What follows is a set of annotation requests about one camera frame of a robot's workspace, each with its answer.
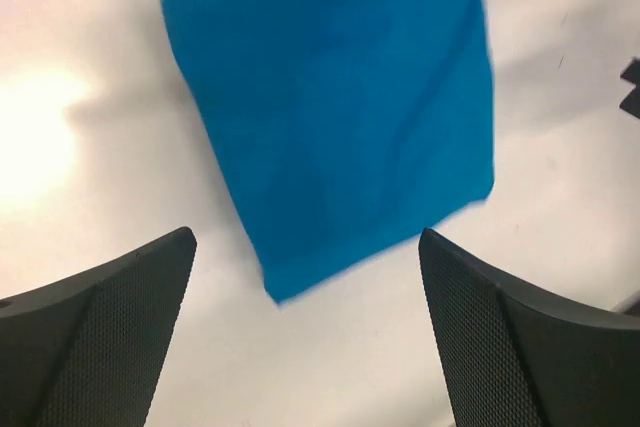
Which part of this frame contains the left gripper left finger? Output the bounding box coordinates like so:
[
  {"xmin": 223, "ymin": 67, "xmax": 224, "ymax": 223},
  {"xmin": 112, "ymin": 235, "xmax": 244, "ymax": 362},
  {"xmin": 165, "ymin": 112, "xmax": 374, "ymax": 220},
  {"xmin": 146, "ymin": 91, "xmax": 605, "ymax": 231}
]
[{"xmin": 1, "ymin": 227, "xmax": 197, "ymax": 427}]

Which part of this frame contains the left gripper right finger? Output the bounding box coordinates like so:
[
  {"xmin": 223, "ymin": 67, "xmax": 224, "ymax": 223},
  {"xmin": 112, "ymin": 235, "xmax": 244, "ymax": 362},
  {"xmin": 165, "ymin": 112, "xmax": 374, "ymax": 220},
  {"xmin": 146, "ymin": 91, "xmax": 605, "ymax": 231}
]
[{"xmin": 419, "ymin": 229, "xmax": 639, "ymax": 426}]

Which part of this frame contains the blue t shirt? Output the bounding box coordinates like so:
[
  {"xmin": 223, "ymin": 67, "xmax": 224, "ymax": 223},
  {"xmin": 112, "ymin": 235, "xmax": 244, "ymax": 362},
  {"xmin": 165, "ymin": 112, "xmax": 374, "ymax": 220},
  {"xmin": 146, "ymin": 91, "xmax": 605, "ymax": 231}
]
[{"xmin": 161, "ymin": 0, "xmax": 494, "ymax": 303}]

